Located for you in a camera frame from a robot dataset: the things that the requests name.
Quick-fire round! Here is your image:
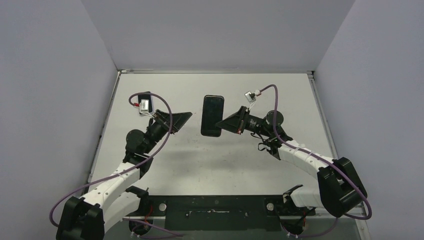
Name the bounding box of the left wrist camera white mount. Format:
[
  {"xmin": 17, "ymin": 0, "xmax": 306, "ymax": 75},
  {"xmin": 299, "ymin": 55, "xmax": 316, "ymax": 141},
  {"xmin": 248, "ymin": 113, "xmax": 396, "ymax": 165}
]
[{"xmin": 133, "ymin": 98, "xmax": 154, "ymax": 116}]

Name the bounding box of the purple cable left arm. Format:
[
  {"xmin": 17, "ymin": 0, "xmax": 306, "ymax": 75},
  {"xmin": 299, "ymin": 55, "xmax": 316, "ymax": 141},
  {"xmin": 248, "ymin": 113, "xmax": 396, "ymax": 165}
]
[{"xmin": 48, "ymin": 92, "xmax": 174, "ymax": 229}]

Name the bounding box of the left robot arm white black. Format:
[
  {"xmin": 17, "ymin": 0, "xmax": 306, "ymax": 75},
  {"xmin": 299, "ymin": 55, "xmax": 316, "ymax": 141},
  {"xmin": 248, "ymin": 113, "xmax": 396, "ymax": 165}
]
[{"xmin": 56, "ymin": 110, "xmax": 193, "ymax": 240}]

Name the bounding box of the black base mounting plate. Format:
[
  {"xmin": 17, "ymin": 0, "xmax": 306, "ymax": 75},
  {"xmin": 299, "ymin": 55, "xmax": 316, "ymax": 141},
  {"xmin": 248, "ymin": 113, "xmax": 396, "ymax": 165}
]
[{"xmin": 145, "ymin": 195, "xmax": 292, "ymax": 232}]

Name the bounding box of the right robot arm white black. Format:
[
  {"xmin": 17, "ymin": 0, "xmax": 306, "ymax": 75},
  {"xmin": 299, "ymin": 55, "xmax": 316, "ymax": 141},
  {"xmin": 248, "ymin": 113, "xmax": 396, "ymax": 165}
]
[{"xmin": 216, "ymin": 106, "xmax": 369, "ymax": 218}]

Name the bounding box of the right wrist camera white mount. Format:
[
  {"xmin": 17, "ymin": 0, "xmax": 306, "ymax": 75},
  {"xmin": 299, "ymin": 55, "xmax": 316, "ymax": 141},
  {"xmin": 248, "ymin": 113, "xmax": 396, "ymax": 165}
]
[{"xmin": 244, "ymin": 89, "xmax": 262, "ymax": 109}]

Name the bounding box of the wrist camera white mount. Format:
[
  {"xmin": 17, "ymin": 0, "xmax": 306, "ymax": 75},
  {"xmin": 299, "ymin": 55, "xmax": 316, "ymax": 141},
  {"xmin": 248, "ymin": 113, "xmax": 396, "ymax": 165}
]
[
  {"xmin": 133, "ymin": 98, "xmax": 154, "ymax": 116},
  {"xmin": 244, "ymin": 89, "xmax": 262, "ymax": 109}
]

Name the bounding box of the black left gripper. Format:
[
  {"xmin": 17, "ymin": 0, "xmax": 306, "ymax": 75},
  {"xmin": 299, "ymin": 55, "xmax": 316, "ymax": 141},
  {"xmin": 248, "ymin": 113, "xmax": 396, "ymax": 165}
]
[{"xmin": 143, "ymin": 109, "xmax": 193, "ymax": 154}]

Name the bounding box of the black phone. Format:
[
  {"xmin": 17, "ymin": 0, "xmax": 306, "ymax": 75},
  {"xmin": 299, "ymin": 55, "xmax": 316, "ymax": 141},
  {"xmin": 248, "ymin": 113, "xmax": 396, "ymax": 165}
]
[{"xmin": 137, "ymin": 91, "xmax": 153, "ymax": 101}]

